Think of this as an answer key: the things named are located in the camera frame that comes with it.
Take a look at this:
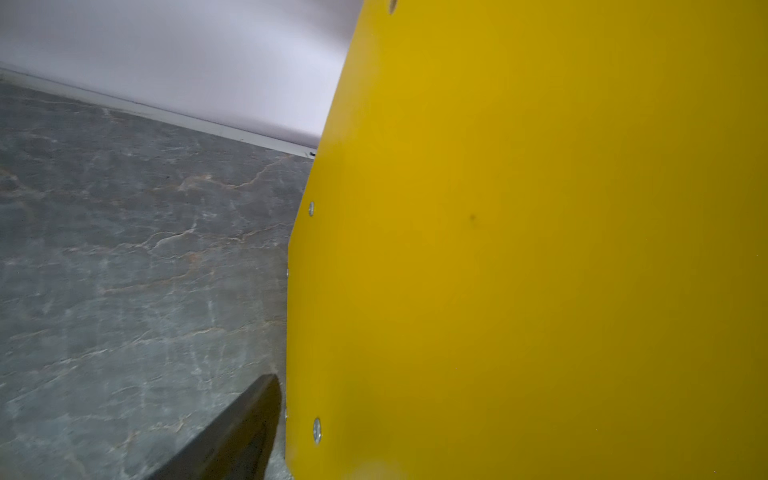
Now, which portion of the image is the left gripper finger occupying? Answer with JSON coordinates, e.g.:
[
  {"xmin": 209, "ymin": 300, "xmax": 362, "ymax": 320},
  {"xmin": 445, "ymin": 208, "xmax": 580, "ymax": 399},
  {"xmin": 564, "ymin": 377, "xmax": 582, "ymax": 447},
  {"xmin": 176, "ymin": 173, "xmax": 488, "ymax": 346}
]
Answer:
[{"xmin": 150, "ymin": 374, "xmax": 282, "ymax": 479}]

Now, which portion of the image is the yellow shelf with coloured boards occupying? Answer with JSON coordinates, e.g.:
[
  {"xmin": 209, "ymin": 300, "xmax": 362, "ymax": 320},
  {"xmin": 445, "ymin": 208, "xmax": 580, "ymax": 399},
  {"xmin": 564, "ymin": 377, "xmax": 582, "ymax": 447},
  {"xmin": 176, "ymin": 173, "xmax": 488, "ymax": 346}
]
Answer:
[{"xmin": 285, "ymin": 1, "xmax": 767, "ymax": 479}]

